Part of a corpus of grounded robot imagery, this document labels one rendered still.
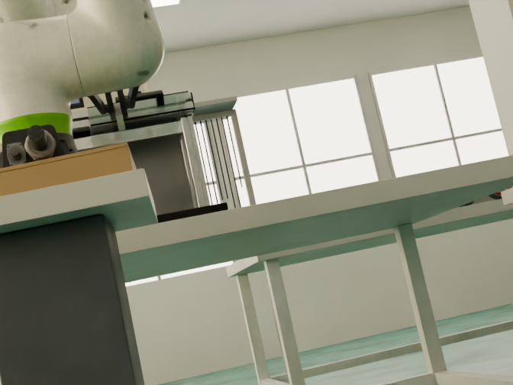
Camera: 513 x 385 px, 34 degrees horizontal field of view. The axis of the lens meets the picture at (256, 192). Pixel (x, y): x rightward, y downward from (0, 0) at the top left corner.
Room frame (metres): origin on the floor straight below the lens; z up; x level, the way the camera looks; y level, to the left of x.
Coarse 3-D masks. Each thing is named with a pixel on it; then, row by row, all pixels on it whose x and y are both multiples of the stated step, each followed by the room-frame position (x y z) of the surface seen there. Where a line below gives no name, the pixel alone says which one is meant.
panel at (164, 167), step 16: (128, 144) 2.26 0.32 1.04; (144, 144) 2.27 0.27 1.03; (160, 144) 2.27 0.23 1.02; (176, 144) 2.28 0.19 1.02; (144, 160) 2.26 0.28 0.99; (160, 160) 2.27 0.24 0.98; (176, 160) 2.28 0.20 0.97; (160, 176) 2.27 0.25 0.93; (176, 176) 2.28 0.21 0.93; (160, 192) 2.27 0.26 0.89; (176, 192) 2.28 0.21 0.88; (160, 208) 2.27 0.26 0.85; (176, 208) 2.28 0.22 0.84; (192, 208) 2.28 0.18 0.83
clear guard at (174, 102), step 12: (168, 96) 1.92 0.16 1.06; (180, 96) 1.92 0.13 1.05; (96, 108) 1.89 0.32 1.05; (132, 108) 1.89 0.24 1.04; (144, 108) 1.89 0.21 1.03; (156, 108) 1.88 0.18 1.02; (168, 108) 1.88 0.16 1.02; (180, 108) 1.88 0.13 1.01; (192, 108) 1.89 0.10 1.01; (96, 120) 1.85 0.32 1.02; (108, 120) 1.85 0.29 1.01; (132, 120) 2.09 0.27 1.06; (144, 120) 2.11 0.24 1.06; (156, 120) 2.14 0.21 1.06; (168, 120) 2.17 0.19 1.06; (96, 132) 2.13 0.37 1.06
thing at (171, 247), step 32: (512, 160) 1.92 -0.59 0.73; (320, 192) 1.83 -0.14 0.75; (352, 192) 1.84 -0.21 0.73; (384, 192) 1.86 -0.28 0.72; (416, 192) 1.87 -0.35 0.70; (448, 192) 1.97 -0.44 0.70; (480, 192) 2.18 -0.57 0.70; (160, 224) 1.76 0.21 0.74; (192, 224) 1.77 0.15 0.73; (224, 224) 1.78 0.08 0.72; (256, 224) 1.80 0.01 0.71; (288, 224) 1.88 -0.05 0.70; (320, 224) 2.07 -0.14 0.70; (352, 224) 2.30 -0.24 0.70; (384, 224) 2.60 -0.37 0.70; (128, 256) 1.82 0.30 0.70; (160, 256) 2.00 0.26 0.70; (192, 256) 2.22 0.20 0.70; (224, 256) 2.48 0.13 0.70
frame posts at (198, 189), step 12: (180, 120) 2.13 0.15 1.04; (192, 132) 2.13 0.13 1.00; (180, 144) 2.24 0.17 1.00; (192, 144) 2.13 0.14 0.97; (192, 156) 2.13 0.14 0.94; (192, 168) 2.12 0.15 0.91; (192, 180) 2.14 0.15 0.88; (204, 180) 2.13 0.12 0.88; (192, 192) 2.22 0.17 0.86; (204, 192) 2.13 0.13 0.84; (192, 204) 2.24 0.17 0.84; (204, 204) 2.13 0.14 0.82
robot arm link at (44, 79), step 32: (0, 32) 1.20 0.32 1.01; (32, 32) 1.20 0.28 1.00; (64, 32) 1.21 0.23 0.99; (0, 64) 1.20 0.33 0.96; (32, 64) 1.20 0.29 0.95; (64, 64) 1.21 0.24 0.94; (0, 96) 1.20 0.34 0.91; (32, 96) 1.20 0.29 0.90; (64, 96) 1.24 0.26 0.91; (0, 128) 1.21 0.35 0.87; (64, 128) 1.24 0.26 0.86
